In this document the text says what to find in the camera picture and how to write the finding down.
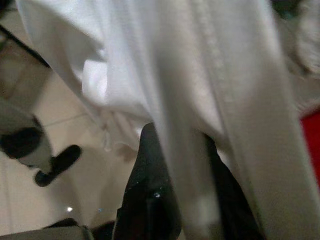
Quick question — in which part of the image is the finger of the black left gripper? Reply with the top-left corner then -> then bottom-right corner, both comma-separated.
49,144 -> 83,175

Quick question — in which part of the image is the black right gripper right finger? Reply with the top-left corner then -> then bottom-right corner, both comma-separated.
203,134 -> 266,240

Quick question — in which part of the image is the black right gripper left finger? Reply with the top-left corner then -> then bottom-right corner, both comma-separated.
113,121 -> 184,240

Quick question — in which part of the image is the white long sleeve garment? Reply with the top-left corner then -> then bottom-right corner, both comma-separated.
14,0 -> 320,240

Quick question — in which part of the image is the red shirt striped cuff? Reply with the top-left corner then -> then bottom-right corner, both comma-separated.
299,113 -> 320,195

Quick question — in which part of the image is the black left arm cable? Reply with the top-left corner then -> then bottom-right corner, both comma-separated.
0,24 -> 52,69

